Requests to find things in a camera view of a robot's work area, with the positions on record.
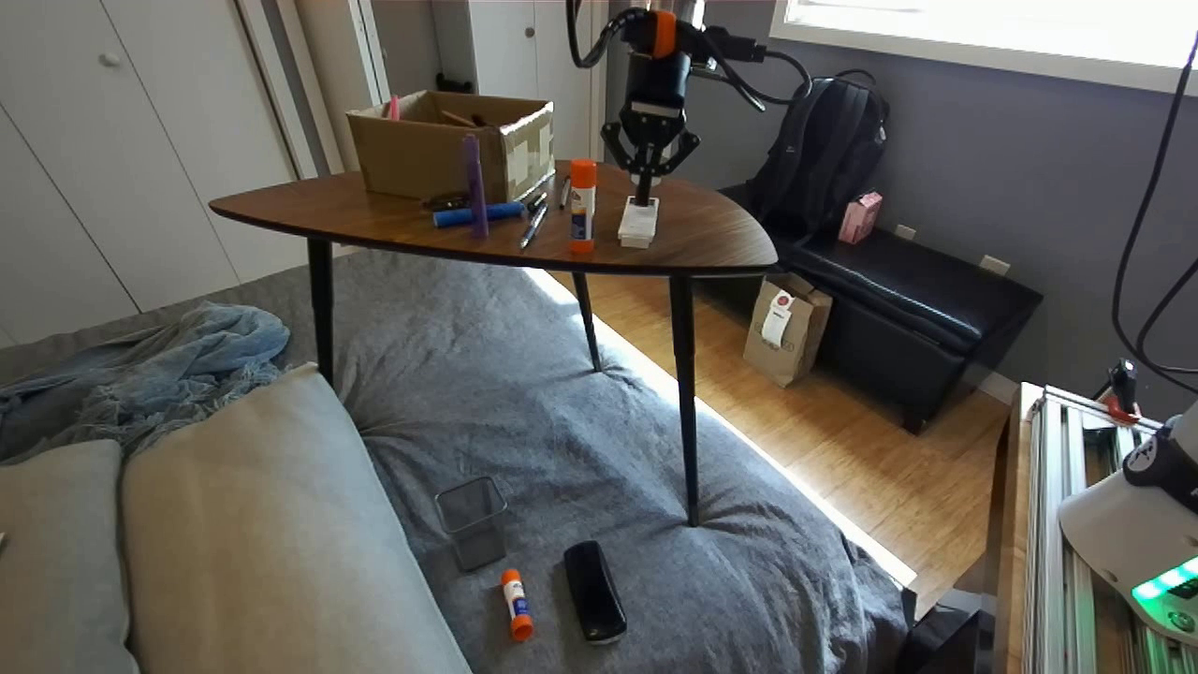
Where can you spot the large orange cap glue stick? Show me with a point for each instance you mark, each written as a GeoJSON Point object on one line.
{"type": "Point", "coordinates": [582, 207]}

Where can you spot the black glasses case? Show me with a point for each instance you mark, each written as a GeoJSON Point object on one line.
{"type": "Point", "coordinates": [593, 592]}

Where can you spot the clear plastic box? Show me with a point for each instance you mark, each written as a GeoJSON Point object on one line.
{"type": "Point", "coordinates": [472, 520]}

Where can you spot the purple marker standing upright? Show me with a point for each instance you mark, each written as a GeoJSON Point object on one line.
{"type": "Point", "coordinates": [478, 181]}

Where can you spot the black backpack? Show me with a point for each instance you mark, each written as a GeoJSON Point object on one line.
{"type": "Point", "coordinates": [820, 157]}

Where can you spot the orange white glue stick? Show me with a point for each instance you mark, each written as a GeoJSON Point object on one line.
{"type": "Point", "coordinates": [517, 606]}

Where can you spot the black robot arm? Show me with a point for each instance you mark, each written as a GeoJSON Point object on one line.
{"type": "Point", "coordinates": [662, 54]}

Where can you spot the wooden triangular side table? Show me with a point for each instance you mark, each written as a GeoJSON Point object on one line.
{"type": "Point", "coordinates": [703, 233]}

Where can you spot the open cardboard box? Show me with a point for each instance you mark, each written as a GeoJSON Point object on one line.
{"type": "Point", "coordinates": [422, 143]}

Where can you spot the white closet doors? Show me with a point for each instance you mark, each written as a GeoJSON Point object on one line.
{"type": "Point", "coordinates": [124, 122]}

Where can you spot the light grey pillow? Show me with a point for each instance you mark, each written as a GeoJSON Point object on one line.
{"type": "Point", "coordinates": [261, 539]}

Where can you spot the grey bed blanket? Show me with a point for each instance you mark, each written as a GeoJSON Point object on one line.
{"type": "Point", "coordinates": [460, 372]}

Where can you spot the black pen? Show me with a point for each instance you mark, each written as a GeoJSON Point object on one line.
{"type": "Point", "coordinates": [533, 225]}

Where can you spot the black leather ottoman bench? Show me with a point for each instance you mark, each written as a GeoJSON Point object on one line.
{"type": "Point", "coordinates": [906, 324]}

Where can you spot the blue marker lying flat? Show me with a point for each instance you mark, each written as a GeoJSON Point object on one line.
{"type": "Point", "coordinates": [467, 214]}

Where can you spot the crumpled blue blanket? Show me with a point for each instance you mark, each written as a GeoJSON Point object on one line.
{"type": "Point", "coordinates": [149, 384]}

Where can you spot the pink small bottle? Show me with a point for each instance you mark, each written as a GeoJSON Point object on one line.
{"type": "Point", "coordinates": [859, 217]}

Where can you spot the small brown paper bag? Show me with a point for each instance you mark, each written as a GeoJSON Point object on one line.
{"type": "Point", "coordinates": [788, 327]}

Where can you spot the aluminium frame stand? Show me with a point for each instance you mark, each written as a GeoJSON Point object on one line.
{"type": "Point", "coordinates": [1096, 539]}

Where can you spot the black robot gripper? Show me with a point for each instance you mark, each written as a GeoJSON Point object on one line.
{"type": "Point", "coordinates": [650, 143]}

